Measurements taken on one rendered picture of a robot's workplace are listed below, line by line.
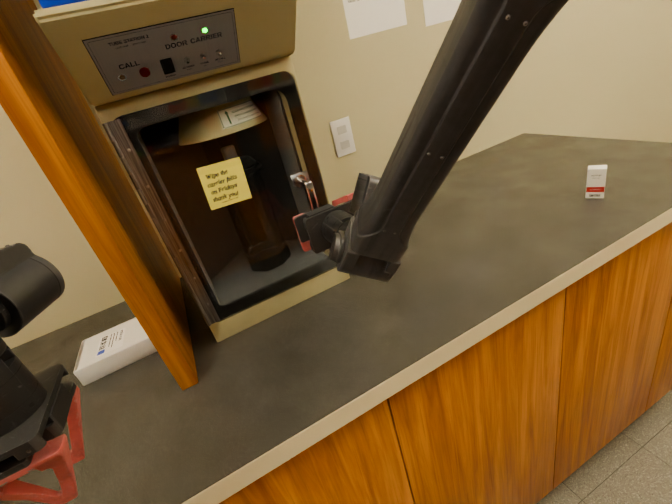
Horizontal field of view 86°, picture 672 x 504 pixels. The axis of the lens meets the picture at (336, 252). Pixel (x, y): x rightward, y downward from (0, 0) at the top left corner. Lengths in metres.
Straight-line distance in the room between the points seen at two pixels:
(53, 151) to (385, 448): 0.70
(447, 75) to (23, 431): 0.43
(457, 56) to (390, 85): 1.04
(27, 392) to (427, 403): 0.60
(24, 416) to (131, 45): 0.44
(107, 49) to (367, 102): 0.85
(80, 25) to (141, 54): 0.07
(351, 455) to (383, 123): 1.00
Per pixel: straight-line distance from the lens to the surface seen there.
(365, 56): 1.28
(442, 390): 0.76
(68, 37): 0.59
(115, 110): 0.68
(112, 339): 0.94
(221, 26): 0.61
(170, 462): 0.66
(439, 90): 0.30
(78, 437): 0.49
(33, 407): 0.42
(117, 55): 0.60
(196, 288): 0.73
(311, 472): 0.71
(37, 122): 0.60
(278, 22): 0.65
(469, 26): 0.28
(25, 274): 0.44
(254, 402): 0.65
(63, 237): 1.17
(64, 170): 0.60
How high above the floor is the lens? 1.39
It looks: 27 degrees down
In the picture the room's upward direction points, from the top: 16 degrees counter-clockwise
